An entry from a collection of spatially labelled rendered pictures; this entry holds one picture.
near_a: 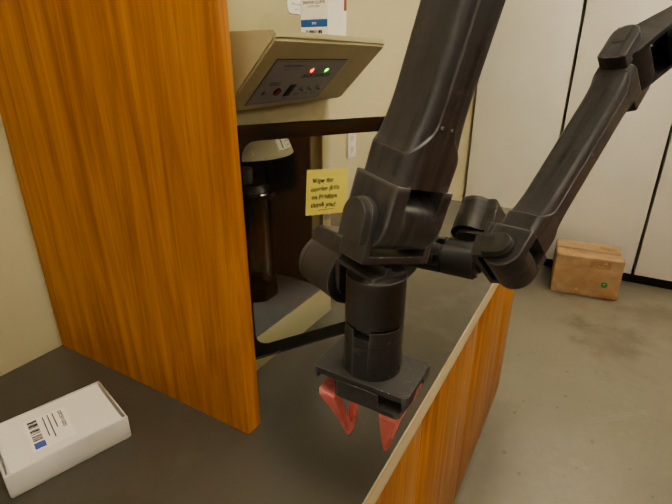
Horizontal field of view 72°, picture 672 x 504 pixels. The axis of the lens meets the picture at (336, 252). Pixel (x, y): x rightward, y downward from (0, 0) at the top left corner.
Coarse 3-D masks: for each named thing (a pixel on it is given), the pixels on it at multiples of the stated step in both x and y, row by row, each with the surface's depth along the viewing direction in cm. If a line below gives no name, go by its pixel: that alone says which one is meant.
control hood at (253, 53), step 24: (240, 48) 58; (264, 48) 57; (288, 48) 60; (312, 48) 64; (336, 48) 69; (360, 48) 75; (240, 72) 59; (264, 72) 61; (360, 72) 84; (240, 96) 62; (336, 96) 87
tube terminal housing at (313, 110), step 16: (240, 0) 65; (256, 0) 68; (272, 0) 71; (240, 16) 65; (256, 16) 68; (272, 16) 71; (288, 16) 74; (240, 112) 69; (256, 112) 72; (272, 112) 76; (288, 112) 79; (304, 112) 84; (320, 112) 88; (256, 368) 86
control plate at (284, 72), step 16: (288, 64) 63; (304, 64) 66; (320, 64) 70; (336, 64) 74; (272, 80) 64; (288, 80) 67; (304, 80) 71; (320, 80) 75; (256, 96) 65; (272, 96) 68; (288, 96) 72; (304, 96) 76
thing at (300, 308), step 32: (256, 128) 67; (288, 128) 70; (320, 128) 72; (352, 128) 75; (256, 160) 69; (288, 160) 71; (320, 160) 74; (352, 160) 77; (256, 192) 71; (288, 192) 73; (256, 224) 72; (288, 224) 75; (320, 224) 78; (256, 256) 74; (288, 256) 77; (256, 288) 76; (288, 288) 79; (256, 320) 78; (288, 320) 82; (320, 320) 85; (256, 352) 81
